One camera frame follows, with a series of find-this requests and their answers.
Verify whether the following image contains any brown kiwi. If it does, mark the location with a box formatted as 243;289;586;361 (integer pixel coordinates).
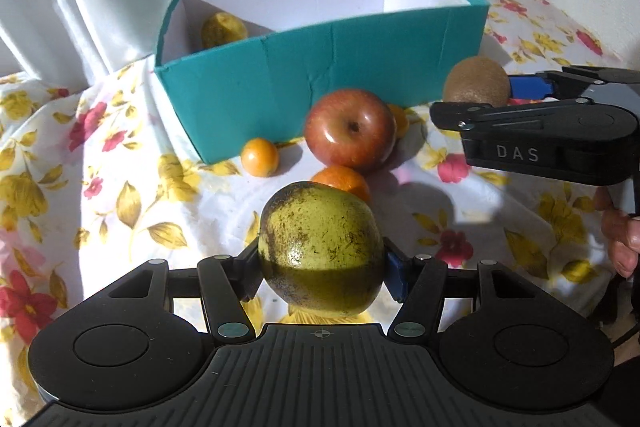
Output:
442;56;511;107

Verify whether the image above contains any mandarin orange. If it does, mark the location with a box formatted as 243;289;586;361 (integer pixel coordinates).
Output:
311;165;371;204

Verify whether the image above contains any floral bed sheet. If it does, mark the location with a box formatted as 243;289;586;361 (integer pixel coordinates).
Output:
0;0;640;427

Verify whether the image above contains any person's right hand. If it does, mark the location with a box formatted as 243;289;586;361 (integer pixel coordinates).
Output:
594;186;640;279

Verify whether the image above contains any red apple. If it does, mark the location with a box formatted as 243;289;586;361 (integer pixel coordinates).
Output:
304;89;396;172

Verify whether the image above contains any small kumquat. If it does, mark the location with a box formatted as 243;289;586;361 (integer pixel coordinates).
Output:
388;104;410;140
240;138;280;178

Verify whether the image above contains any teal cardboard box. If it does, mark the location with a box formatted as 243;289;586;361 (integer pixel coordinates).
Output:
155;0;489;164

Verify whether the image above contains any green-yellow pear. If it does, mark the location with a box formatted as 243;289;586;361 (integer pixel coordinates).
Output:
201;12;248;49
258;181;385;319

